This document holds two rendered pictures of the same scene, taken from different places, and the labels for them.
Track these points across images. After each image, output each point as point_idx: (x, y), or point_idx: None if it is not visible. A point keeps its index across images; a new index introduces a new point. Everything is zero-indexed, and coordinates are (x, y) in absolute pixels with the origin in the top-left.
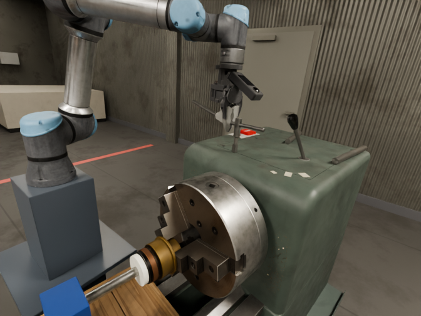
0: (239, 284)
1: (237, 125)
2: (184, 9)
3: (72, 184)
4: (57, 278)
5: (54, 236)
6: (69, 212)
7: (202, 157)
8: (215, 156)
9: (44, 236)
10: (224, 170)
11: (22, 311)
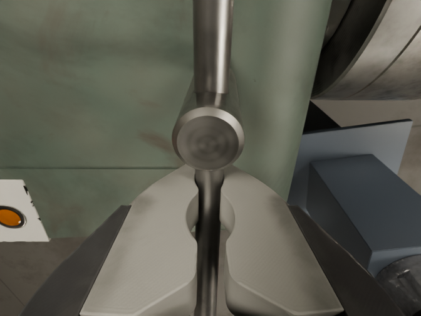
0: None
1: (236, 100)
2: None
3: (407, 248)
4: (365, 153)
5: (394, 189)
6: (389, 210)
7: (299, 140)
8: (296, 93)
9: (410, 192)
10: (331, 2)
11: (408, 133)
